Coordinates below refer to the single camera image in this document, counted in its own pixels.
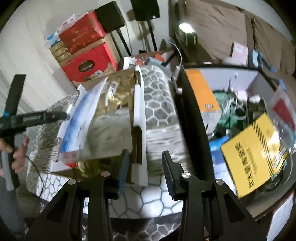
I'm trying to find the white cardboard tray box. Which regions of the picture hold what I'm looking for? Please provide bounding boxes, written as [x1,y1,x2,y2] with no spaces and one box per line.
[50,66,148,186]

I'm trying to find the white blue paper bag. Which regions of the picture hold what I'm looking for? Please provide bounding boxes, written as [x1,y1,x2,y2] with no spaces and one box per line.
[57,78,107,163]

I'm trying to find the large gold foil bag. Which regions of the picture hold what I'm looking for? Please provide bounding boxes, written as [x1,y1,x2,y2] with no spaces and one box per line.
[94,73,138,117]

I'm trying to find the person left hand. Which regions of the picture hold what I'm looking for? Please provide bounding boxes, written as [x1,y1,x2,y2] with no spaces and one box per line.
[1,136,30,174]

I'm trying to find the stacked gold small boxes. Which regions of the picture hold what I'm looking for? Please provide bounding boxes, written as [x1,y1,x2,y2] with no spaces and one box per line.
[49,41,71,63]

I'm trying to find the blue tissue pack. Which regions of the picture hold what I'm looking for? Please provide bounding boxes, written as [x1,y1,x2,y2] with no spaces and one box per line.
[45,31,61,48]

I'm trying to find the orange white box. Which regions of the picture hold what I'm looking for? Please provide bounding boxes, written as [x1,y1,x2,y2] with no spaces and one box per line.
[185,69,222,135]

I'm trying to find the yellow black booklet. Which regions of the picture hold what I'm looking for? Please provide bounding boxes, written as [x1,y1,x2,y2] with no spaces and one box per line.
[221,113,290,198]

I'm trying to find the red collection gift bag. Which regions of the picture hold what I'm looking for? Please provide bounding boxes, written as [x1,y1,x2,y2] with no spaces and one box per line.
[60,41,120,84]

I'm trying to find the black storage bin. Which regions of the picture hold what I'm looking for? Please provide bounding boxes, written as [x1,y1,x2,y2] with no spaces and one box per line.
[177,63,295,220]

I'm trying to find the cluttered cardboard box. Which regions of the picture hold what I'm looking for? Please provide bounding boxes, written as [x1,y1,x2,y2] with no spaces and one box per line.
[123,50,181,78]

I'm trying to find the red floral gift box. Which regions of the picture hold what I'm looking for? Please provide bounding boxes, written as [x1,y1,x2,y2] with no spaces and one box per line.
[59,11,107,55]

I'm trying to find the left black speaker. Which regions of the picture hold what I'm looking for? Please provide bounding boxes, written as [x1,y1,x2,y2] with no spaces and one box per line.
[94,1,125,33]

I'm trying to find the black speaker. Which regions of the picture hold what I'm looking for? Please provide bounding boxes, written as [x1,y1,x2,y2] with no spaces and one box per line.
[130,0,160,21]
[94,1,125,33]

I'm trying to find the bright lamp device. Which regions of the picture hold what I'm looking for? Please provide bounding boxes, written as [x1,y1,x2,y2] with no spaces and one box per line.
[176,23,198,49]

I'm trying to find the right black speaker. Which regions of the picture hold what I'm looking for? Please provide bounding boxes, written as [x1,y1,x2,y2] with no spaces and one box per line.
[130,0,160,21]

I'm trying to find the pink box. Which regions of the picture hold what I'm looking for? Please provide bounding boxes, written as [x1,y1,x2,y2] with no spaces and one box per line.
[231,42,248,66]

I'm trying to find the brown pillow left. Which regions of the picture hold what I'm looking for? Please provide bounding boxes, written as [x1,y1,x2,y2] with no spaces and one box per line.
[178,1,247,62]

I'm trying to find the brown pillow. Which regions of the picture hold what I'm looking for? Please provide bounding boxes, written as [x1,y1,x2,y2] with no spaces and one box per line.
[252,16,295,74]
[178,1,247,62]

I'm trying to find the brown pillow right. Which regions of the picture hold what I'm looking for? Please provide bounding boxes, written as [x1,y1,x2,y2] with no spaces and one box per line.
[252,16,295,74]

